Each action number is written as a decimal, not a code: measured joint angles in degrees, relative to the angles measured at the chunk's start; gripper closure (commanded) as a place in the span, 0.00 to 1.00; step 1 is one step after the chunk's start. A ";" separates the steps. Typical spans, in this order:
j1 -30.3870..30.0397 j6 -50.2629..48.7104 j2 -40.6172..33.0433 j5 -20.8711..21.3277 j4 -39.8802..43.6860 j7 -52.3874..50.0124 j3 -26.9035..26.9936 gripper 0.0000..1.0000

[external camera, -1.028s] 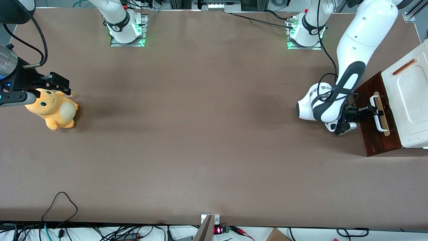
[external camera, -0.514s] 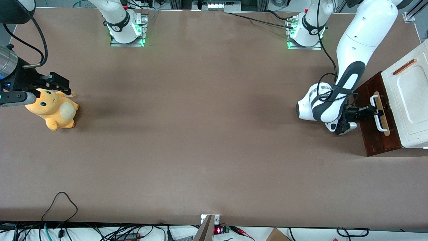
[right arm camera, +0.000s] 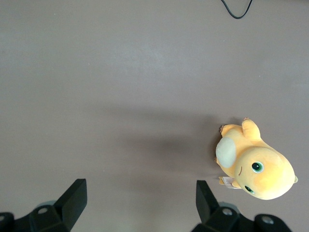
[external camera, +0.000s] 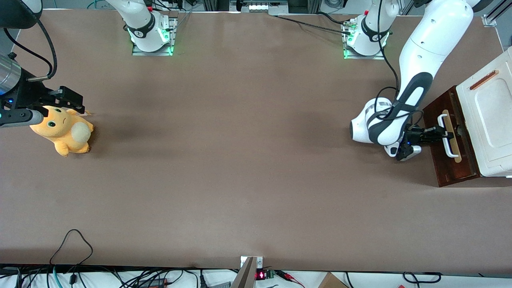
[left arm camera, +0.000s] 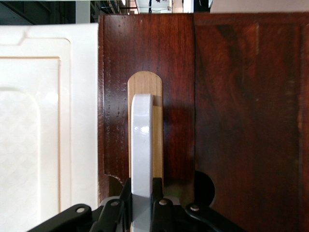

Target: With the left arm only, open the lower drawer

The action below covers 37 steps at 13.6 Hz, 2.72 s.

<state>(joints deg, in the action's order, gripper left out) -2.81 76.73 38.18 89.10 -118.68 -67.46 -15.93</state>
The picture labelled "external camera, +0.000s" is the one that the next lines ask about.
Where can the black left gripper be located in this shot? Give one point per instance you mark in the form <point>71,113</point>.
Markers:
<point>418,135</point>

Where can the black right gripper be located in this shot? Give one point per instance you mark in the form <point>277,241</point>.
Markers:
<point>30,94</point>

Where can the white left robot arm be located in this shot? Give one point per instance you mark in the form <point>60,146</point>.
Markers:
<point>424,48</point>

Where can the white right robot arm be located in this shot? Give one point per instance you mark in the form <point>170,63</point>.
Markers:
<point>144,32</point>

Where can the orange plush toy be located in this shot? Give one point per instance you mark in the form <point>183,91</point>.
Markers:
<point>66,130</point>

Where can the brown cardboard box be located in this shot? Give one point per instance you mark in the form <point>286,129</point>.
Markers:
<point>331,281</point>

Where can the red clip leads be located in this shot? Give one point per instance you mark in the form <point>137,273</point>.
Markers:
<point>290,276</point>

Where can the circuit board with red display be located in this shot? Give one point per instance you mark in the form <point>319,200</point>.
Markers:
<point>264,274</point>

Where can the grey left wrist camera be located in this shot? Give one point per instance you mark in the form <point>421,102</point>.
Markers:
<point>408,152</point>

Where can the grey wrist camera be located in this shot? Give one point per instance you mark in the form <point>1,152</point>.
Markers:
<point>20,118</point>
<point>408,152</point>

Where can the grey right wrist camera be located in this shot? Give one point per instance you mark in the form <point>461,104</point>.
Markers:
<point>20,118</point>

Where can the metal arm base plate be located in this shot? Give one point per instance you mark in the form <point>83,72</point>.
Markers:
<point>380,56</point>
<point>174,36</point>

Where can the aluminium frame profile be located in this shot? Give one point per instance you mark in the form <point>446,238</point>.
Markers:
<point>490,19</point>

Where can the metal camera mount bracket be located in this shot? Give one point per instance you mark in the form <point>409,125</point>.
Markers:
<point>248,272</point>

